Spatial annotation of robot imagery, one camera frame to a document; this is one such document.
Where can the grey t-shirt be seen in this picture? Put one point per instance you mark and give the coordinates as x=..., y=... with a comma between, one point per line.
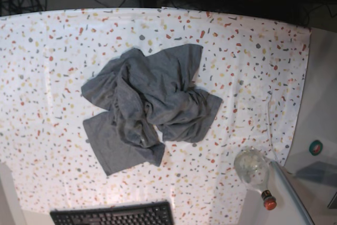
x=146, y=101

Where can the terrazzo pattern tablecloth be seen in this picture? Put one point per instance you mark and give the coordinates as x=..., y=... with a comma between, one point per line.
x=256, y=66

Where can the clear bottle with red cap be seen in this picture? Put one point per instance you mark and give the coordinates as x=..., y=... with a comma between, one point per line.
x=253, y=169

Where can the black keyboard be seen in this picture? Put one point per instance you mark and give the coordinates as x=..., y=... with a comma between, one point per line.
x=151, y=213

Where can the green tape roll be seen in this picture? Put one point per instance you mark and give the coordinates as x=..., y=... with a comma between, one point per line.
x=316, y=147

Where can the grey metal bar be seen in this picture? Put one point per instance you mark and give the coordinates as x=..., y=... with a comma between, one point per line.
x=290, y=209

